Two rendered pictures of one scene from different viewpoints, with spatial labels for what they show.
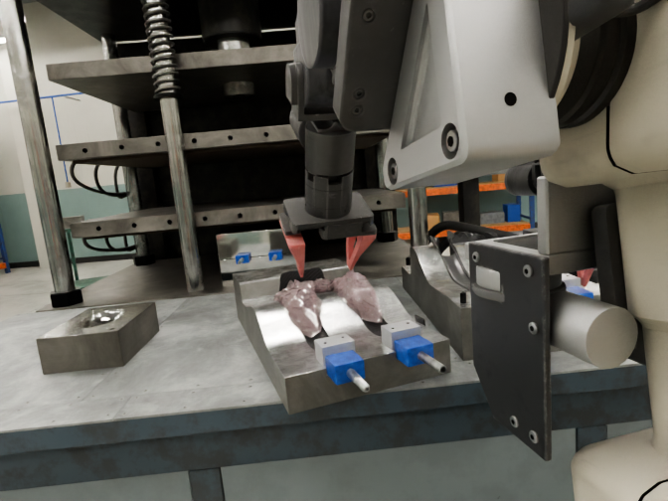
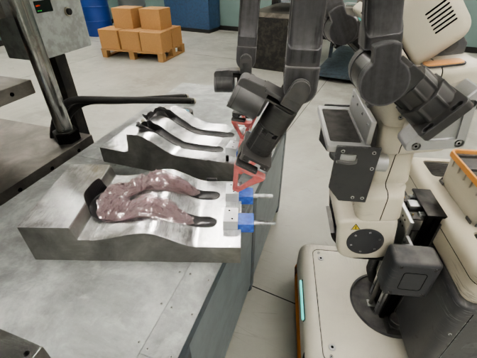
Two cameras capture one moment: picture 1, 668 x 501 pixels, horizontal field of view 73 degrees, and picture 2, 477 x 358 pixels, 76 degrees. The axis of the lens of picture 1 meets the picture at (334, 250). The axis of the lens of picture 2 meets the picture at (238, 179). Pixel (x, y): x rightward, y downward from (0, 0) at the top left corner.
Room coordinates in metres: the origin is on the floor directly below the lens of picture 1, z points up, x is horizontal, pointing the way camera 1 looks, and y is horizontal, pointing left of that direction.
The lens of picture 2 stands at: (0.41, 0.54, 1.39)
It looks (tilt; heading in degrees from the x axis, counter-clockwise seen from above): 36 degrees down; 290
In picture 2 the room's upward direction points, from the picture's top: straight up
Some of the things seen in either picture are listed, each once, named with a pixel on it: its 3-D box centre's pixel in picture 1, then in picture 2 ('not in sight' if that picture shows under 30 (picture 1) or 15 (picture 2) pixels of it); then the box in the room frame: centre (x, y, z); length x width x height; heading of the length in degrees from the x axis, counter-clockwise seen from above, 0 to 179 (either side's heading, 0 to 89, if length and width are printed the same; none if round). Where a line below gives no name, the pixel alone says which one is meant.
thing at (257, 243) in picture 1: (267, 246); not in sight; (1.73, 0.25, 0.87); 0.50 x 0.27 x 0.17; 2
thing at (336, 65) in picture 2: not in sight; (354, 35); (0.51, -4.82, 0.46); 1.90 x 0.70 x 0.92; 84
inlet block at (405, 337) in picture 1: (417, 353); (249, 195); (0.61, -0.11, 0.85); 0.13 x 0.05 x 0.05; 19
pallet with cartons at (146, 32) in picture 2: not in sight; (141, 31); (4.02, -4.36, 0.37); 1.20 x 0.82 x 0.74; 2
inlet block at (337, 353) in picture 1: (347, 369); (249, 222); (0.58, 0.00, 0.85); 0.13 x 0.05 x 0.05; 19
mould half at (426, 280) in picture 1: (482, 278); (180, 138); (0.95, -0.32, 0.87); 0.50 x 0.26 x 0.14; 2
